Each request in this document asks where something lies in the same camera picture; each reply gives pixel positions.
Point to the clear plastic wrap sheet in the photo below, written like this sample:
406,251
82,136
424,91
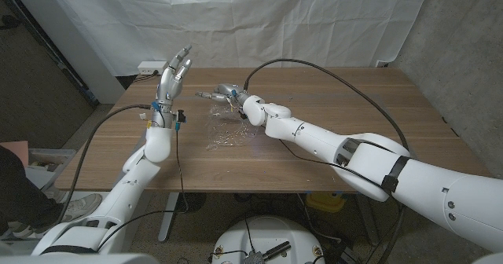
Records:
228,130

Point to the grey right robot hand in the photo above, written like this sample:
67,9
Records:
230,92

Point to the black round floor object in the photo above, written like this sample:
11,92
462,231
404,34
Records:
194,202

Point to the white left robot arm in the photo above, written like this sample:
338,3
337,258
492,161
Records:
125,193

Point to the white wrinkled backdrop cloth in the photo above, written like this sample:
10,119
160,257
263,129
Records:
236,24

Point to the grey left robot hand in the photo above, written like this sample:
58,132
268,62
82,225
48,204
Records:
169,83

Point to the orange flat board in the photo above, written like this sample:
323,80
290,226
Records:
15,150

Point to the grey sneaker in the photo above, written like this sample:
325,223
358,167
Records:
78,207

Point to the white power strip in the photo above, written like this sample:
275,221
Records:
151,67

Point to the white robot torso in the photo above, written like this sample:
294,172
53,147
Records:
271,232

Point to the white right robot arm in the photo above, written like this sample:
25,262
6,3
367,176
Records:
373,166

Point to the grey floor power strip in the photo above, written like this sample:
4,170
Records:
346,255

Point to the person in dark trousers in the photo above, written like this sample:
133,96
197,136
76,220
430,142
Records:
17,197

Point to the clear plastic storage bin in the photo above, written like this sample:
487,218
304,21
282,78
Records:
53,156

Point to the black tool on torso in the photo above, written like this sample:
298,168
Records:
277,250

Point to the grey table leg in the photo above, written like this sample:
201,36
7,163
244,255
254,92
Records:
368,221

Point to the white table leg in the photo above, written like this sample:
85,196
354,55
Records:
169,217

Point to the yellow object under table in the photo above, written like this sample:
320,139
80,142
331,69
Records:
325,203

